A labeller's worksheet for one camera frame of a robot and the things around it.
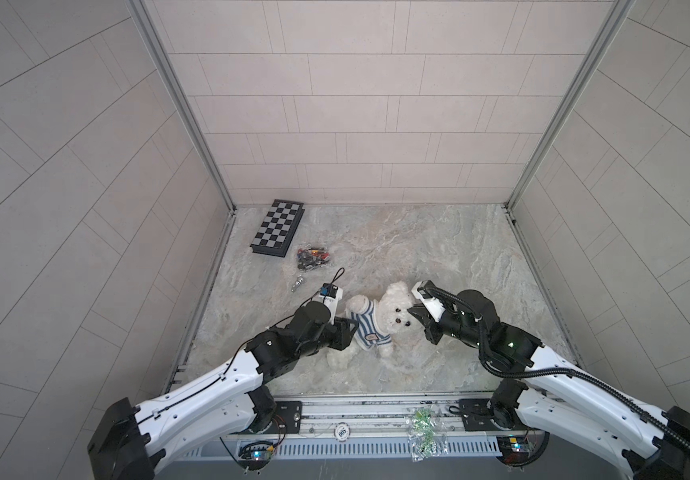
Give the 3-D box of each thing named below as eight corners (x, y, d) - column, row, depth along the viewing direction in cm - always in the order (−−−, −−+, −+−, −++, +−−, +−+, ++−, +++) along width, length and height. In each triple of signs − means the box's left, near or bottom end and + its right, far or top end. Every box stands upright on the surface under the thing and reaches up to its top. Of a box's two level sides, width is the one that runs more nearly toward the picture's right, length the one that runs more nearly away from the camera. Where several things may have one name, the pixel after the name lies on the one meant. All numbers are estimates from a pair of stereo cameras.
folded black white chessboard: (252, 252, 104) (249, 246, 101) (275, 205, 119) (273, 199, 116) (285, 257, 103) (283, 251, 100) (305, 209, 118) (303, 203, 115)
